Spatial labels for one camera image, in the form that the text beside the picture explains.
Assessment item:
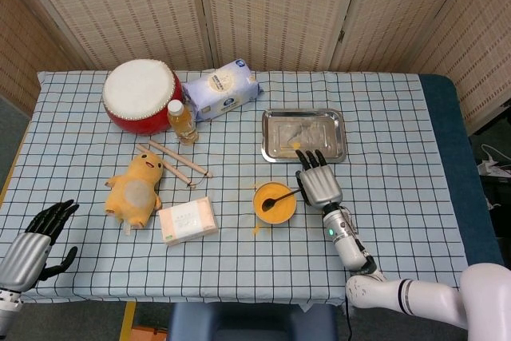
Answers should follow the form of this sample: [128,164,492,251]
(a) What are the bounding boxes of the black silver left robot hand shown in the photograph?
[0,199,80,292]

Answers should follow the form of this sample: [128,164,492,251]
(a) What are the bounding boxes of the yellow drink bottle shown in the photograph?
[166,100,200,145]

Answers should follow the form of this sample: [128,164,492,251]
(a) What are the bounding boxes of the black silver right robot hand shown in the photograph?
[295,149,343,209]

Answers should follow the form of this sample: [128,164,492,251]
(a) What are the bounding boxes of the woven folding screen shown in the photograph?
[0,0,511,134]

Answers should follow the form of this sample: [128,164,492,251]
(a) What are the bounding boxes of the wooden drumstick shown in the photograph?
[135,144,197,189]
[149,140,214,179]

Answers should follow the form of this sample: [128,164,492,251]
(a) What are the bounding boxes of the pink tissue pack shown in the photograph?
[157,196,220,246]

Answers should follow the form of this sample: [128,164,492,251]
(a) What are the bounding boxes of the white cable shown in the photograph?
[477,143,511,176]

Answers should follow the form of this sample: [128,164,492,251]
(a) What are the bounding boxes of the blue padded table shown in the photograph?
[418,73,510,268]

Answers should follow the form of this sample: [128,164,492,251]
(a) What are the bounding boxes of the blue checked tablecloth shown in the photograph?
[0,70,476,304]

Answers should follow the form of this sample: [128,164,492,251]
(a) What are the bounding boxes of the yellow plush toy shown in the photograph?
[104,152,164,234]

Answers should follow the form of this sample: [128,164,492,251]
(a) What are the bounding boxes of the beige bowl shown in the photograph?
[252,181,299,224]

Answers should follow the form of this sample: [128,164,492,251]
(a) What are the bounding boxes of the lavender tissue pack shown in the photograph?
[181,58,264,121]

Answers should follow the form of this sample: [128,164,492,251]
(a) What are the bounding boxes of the red drum with white skin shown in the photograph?
[101,59,185,137]

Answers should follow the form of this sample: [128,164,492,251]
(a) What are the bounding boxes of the black spoon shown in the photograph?
[261,188,303,213]

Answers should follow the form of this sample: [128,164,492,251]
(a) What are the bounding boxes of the stainless steel tray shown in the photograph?
[261,108,346,164]

